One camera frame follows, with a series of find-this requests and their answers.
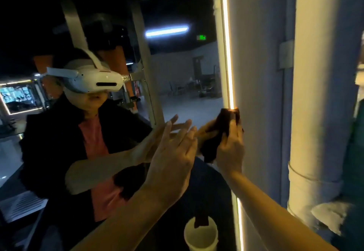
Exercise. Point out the person's right hand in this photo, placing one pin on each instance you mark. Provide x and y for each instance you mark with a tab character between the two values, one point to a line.
230	151

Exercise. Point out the person's left hand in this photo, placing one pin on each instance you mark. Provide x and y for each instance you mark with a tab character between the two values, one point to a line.
170	165

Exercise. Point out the dark brown cleaning cloth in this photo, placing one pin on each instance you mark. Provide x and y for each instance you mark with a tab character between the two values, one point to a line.
219	128

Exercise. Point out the large wall mirror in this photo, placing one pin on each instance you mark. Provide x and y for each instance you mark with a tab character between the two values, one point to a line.
57	31

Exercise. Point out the person's left forearm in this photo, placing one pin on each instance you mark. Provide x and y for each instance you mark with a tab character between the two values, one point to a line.
116	225

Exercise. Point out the person's right forearm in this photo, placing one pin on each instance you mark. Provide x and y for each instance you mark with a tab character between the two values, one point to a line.
273	216

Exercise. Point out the grey vertical conduit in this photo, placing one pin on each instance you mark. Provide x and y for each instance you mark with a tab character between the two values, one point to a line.
287	134

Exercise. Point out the white round pillar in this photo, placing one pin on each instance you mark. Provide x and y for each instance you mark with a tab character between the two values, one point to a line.
327	88

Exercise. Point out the white wall junction box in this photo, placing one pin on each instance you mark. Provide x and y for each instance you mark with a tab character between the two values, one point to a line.
286	54

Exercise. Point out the teal wall panel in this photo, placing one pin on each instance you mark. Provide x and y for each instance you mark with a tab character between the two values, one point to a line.
355	191

